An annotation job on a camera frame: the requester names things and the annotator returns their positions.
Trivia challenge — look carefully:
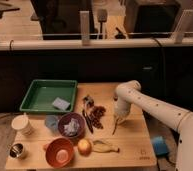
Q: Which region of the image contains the silver fork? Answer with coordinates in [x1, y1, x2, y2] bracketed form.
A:
[112, 120, 118, 135]

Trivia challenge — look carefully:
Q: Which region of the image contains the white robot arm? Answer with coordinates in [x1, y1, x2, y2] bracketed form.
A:
[114, 80, 193, 171]

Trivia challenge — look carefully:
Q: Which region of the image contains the brown dried scraps pile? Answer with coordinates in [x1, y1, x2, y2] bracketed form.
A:
[90, 106, 106, 129]

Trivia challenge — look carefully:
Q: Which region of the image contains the dark utensil with foil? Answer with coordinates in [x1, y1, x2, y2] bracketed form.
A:
[82, 95, 94, 132]

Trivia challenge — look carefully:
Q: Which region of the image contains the wooden cutting board table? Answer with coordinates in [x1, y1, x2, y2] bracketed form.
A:
[5, 83, 156, 171]

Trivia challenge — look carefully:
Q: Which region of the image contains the banana peel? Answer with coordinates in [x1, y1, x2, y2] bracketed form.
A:
[92, 140, 120, 153]

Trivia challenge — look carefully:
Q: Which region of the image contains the blue box on floor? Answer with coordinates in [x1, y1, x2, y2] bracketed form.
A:
[151, 136, 169, 156]

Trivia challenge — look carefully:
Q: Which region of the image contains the crumpled white paper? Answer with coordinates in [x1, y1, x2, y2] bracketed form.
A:
[64, 118, 80, 136]

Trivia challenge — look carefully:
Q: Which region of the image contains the purple bowl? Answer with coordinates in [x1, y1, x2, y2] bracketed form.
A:
[58, 113, 85, 139]

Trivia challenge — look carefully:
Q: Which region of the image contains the light blue sponge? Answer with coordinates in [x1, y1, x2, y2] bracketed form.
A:
[52, 98, 70, 110]

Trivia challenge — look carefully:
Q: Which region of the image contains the green plastic tray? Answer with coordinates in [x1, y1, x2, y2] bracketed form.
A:
[20, 79, 77, 114]

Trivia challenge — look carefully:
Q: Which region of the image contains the blue translucent cup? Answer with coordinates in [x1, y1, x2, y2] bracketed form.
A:
[44, 115, 59, 132]

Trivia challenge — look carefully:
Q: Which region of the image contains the orange bowl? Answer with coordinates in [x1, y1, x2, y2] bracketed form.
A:
[45, 138, 74, 168]

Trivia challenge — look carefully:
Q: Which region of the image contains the white paper cup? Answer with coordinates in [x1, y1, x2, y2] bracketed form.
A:
[11, 114, 33, 136]

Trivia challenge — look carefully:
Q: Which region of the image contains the small metal cup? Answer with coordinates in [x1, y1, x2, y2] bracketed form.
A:
[9, 143, 27, 159]

